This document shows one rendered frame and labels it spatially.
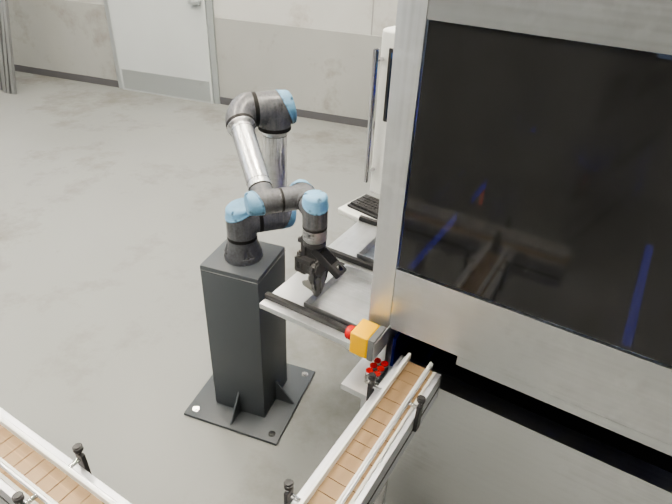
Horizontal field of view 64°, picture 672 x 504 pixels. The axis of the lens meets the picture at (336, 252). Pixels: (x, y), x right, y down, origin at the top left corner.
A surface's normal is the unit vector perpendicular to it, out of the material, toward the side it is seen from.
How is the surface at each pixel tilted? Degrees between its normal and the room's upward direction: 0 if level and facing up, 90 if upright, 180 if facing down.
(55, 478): 0
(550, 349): 90
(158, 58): 90
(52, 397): 0
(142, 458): 0
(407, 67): 90
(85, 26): 90
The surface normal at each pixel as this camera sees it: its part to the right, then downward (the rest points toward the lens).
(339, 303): 0.04, -0.84
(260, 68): -0.33, 0.51
